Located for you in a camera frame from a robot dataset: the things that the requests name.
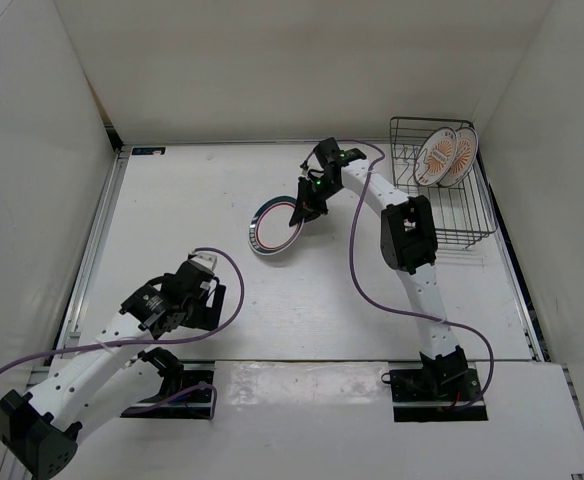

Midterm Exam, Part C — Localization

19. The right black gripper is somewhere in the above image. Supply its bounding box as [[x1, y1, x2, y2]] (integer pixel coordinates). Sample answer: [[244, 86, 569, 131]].
[[290, 176, 343, 228]]

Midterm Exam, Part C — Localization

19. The green red rimmed plate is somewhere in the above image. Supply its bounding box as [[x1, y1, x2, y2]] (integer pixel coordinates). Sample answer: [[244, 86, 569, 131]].
[[248, 195, 303, 256]]

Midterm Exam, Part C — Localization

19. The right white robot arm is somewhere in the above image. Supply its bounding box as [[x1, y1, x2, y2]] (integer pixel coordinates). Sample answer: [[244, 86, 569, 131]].
[[289, 137, 468, 400]]

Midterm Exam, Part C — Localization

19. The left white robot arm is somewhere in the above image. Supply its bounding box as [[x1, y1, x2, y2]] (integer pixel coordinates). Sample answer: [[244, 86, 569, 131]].
[[0, 252, 223, 479]]

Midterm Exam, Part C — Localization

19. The orange pattern plate front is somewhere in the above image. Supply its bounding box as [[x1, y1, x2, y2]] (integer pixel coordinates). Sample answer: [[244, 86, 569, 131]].
[[413, 127, 457, 187]]

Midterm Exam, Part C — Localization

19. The orange pattern plate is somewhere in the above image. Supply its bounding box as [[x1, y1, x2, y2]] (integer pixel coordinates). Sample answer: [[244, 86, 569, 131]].
[[413, 127, 457, 187], [438, 127, 479, 188]]

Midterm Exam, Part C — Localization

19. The small black label sticker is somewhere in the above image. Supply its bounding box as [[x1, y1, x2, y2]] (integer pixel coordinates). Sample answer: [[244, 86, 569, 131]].
[[131, 147, 166, 156]]

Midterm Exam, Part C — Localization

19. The orange pattern plate rear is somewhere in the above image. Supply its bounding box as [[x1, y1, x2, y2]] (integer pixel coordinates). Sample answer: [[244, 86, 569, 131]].
[[438, 127, 479, 188]]

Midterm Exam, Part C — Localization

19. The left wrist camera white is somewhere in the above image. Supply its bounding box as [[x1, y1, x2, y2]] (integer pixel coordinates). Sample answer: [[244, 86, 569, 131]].
[[188, 252, 218, 272]]

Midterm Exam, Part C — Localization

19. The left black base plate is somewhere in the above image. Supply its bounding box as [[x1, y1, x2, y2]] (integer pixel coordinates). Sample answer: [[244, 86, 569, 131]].
[[120, 362, 215, 420]]

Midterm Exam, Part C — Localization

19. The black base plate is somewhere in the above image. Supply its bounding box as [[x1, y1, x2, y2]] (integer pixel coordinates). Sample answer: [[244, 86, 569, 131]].
[[120, 362, 215, 420], [380, 368, 488, 423]]

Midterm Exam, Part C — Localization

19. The black wire dish rack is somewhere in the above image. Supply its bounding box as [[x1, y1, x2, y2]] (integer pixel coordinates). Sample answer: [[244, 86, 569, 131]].
[[389, 116, 497, 249]]

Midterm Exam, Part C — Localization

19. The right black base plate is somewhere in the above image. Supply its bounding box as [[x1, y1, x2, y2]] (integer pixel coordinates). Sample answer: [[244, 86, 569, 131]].
[[380, 368, 488, 423]]

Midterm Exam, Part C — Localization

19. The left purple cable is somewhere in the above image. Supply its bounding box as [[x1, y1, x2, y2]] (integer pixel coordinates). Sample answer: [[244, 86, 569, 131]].
[[0, 248, 246, 431]]

